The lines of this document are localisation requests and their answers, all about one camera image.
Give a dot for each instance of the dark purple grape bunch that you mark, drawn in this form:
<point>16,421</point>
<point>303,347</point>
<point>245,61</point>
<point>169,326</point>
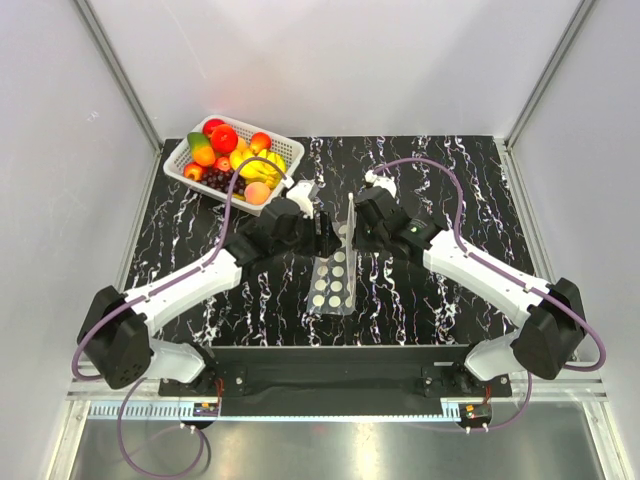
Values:
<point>220,180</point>

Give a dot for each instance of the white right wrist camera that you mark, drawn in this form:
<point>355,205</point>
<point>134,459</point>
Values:
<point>373,179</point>

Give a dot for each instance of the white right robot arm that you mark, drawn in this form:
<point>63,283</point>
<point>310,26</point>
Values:
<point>546,333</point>

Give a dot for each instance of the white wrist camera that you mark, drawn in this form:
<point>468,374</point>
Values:
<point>373,179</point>
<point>303,193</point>

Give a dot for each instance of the right aluminium frame post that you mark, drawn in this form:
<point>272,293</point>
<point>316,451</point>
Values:
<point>561,50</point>

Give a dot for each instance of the left connector board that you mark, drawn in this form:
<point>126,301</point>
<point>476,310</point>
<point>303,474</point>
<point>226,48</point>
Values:
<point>206,409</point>

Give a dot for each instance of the right connector board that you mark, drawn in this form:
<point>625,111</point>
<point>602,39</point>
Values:
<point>477,411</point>

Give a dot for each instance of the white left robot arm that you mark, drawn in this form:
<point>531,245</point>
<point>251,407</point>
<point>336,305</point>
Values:
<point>118,334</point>

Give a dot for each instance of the left aluminium frame post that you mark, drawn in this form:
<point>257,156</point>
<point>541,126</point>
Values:
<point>98,34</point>

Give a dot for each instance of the red apple back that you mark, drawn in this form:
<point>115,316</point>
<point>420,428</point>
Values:
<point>210,125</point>

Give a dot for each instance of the green orange mango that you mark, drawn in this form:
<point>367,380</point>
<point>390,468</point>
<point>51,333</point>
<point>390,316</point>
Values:
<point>197,140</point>

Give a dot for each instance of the clear dotted zip top bag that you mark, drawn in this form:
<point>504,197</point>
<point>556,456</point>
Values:
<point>333,282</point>

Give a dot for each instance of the aluminium front rail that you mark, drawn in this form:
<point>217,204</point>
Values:
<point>418,403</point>

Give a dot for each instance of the small red apple front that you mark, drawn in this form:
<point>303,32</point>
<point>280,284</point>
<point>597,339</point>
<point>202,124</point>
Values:
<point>194,172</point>

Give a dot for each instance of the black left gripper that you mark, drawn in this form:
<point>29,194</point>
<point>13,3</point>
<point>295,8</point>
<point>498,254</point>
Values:
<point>324,245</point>

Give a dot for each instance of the aluminium frame post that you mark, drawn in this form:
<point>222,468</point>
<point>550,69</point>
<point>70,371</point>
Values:
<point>98,34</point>
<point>561,50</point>

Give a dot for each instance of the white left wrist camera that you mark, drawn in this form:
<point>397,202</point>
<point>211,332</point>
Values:
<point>303,193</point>

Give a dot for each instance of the peach fruit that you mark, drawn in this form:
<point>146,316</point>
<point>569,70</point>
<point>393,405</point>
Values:
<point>257,193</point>

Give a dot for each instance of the connector board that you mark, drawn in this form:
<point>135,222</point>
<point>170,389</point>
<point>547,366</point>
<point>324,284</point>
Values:
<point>206,409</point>
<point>477,411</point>

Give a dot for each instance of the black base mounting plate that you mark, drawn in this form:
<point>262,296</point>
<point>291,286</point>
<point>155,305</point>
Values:
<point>363,367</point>

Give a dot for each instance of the yellow banana bunch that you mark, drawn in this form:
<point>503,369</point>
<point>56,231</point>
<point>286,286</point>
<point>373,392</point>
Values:
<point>265,169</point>

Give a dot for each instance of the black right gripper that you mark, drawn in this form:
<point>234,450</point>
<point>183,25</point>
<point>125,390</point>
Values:
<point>359,244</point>

